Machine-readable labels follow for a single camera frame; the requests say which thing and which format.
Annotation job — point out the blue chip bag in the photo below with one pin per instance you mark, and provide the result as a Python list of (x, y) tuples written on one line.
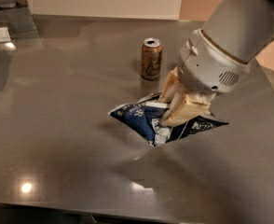
[(143, 117)]

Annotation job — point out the orange soda can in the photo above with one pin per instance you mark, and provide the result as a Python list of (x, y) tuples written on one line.
[(152, 51)]

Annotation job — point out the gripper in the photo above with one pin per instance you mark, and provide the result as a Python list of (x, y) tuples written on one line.
[(209, 68)]

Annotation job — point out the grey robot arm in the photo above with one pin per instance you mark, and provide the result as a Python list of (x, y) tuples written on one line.
[(216, 57)]

